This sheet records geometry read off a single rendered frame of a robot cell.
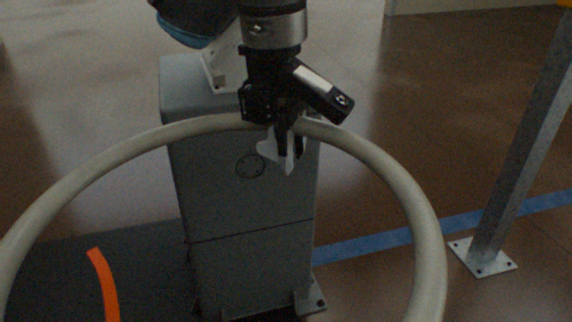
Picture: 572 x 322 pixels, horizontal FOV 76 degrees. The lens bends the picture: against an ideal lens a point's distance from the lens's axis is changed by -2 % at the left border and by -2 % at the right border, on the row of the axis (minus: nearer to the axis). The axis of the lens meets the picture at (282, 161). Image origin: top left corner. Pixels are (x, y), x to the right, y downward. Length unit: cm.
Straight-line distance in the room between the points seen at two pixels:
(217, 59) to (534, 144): 105
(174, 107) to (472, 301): 129
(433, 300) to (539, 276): 152
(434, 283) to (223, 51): 69
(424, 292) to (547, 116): 111
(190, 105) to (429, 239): 63
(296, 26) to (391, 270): 129
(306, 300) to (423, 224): 110
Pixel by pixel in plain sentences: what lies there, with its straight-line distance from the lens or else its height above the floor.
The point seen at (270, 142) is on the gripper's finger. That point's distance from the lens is 58.
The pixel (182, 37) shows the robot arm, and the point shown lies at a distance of 61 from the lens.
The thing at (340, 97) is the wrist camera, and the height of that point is 101.
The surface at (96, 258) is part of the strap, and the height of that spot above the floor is 2.
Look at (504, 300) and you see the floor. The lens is 171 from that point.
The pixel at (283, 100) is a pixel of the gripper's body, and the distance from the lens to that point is 53.
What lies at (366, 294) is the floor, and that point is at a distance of 154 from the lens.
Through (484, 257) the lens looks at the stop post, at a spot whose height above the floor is 5.
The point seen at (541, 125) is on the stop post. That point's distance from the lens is 143.
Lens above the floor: 122
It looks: 34 degrees down
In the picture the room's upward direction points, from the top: straight up
